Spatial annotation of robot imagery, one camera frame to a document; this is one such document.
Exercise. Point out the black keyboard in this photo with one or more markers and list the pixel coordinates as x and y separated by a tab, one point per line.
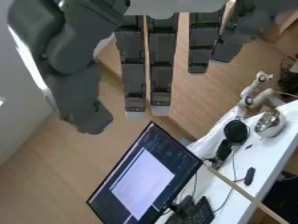
194	213

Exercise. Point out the small white jointed device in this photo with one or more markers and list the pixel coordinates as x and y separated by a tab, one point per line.
259	91

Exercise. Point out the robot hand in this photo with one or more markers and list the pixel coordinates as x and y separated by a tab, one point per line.
70	50

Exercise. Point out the computer monitor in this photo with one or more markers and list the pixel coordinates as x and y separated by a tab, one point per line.
141	180

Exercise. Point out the white desk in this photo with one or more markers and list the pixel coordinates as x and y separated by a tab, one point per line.
270	156

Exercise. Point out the small black device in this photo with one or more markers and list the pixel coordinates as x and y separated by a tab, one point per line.
222	151

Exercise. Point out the black headphones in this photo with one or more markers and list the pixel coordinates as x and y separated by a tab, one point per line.
235	132

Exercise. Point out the black computer mouse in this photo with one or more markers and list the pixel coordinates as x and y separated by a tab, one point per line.
248	176

